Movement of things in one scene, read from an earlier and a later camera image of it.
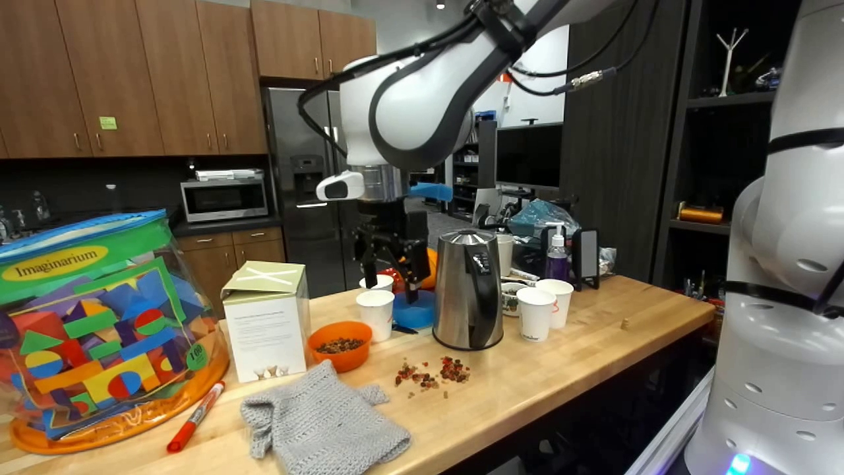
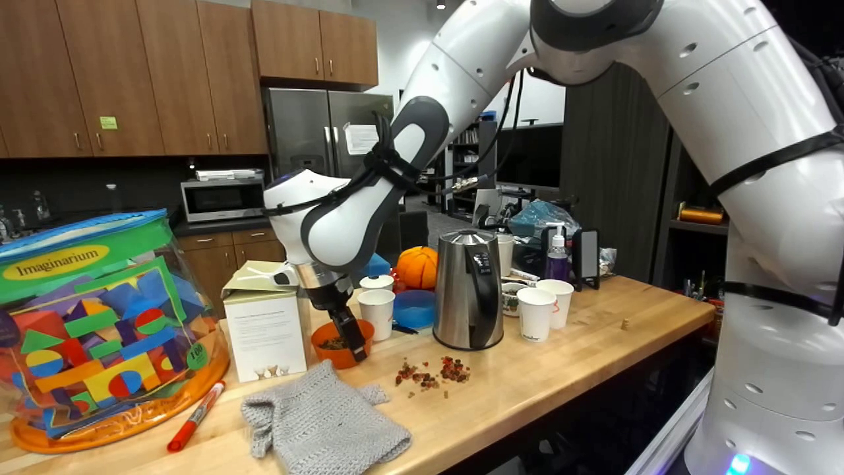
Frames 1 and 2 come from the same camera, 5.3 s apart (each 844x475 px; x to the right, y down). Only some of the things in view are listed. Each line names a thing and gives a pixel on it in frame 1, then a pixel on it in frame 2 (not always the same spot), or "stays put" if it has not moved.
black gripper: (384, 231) to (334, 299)
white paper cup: (375, 310) stays put
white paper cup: (563, 299) stays put
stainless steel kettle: (467, 306) stays put
